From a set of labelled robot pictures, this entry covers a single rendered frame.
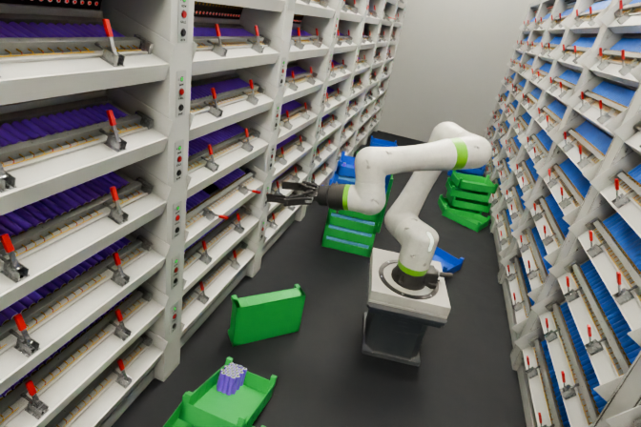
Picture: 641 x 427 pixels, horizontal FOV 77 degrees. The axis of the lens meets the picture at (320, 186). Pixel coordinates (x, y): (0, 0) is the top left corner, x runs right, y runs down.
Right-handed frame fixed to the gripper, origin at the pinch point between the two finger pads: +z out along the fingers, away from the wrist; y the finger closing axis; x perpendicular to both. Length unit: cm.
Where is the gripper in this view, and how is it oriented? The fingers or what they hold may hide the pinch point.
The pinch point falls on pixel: (278, 191)
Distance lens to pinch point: 151.4
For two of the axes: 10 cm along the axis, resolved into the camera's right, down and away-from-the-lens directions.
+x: -0.3, -9.4, -3.4
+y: 3.0, -3.3, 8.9
